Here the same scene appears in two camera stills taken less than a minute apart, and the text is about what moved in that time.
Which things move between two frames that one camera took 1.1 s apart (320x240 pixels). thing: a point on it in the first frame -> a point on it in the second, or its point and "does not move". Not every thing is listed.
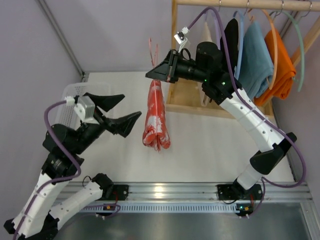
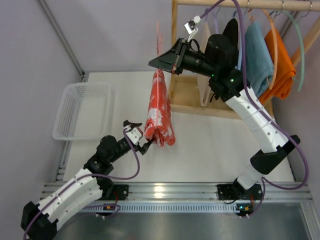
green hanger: x=301 y=85 does not move
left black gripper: x=101 y=119 -> x=139 y=139
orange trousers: x=286 y=71 does not move
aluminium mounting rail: x=204 y=191 does not move
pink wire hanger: x=152 y=57 -> x=158 y=37
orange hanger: x=275 y=42 does not move
